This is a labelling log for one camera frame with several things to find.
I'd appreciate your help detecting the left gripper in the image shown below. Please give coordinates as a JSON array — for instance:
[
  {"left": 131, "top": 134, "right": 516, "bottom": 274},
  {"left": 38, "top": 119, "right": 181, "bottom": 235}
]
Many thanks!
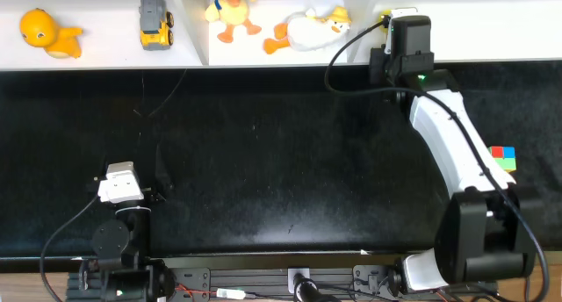
[{"left": 139, "top": 143, "right": 170, "bottom": 205}]

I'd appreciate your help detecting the grey and yellow toy truck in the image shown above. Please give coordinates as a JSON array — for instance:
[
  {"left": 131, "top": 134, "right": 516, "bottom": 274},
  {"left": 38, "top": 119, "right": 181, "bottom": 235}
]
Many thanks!
[{"left": 139, "top": 0, "right": 176, "bottom": 52}]

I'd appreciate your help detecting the yellow rubber duck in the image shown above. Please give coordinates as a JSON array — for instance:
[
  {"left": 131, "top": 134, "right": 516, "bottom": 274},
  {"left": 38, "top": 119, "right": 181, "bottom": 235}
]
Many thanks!
[{"left": 18, "top": 7, "right": 84, "bottom": 60}]

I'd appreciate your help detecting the yellow plush duck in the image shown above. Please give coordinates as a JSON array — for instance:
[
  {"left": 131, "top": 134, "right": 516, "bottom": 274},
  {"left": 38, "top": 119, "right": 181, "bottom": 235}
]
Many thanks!
[{"left": 204, "top": 0, "right": 263, "bottom": 45}]

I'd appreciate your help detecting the white plush goose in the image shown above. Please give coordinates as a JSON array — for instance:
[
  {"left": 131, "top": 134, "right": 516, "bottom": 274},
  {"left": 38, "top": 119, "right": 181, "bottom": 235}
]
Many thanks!
[{"left": 262, "top": 5, "right": 352, "bottom": 56}]

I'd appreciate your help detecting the many-coloured puzzle cube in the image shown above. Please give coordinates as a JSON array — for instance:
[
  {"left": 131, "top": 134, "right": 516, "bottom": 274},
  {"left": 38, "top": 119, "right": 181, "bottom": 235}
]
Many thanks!
[{"left": 487, "top": 146, "right": 518, "bottom": 174}]

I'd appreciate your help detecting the white shelf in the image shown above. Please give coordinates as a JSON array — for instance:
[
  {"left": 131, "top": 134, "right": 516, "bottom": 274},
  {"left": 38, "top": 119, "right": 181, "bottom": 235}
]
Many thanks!
[{"left": 0, "top": 0, "right": 562, "bottom": 71}]

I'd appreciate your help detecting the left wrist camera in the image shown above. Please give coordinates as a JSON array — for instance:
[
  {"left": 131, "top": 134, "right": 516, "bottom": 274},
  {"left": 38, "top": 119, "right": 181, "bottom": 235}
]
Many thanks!
[{"left": 97, "top": 161, "right": 145, "bottom": 205}]

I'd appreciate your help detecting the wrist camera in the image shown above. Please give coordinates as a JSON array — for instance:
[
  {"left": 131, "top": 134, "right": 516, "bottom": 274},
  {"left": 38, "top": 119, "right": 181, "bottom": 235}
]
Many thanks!
[
  {"left": 97, "top": 161, "right": 145, "bottom": 205},
  {"left": 384, "top": 6, "right": 419, "bottom": 55}
]

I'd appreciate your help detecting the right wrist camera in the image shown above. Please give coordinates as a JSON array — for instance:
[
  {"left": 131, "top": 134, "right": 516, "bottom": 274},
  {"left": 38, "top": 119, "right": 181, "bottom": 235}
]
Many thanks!
[{"left": 384, "top": 6, "right": 419, "bottom": 55}]

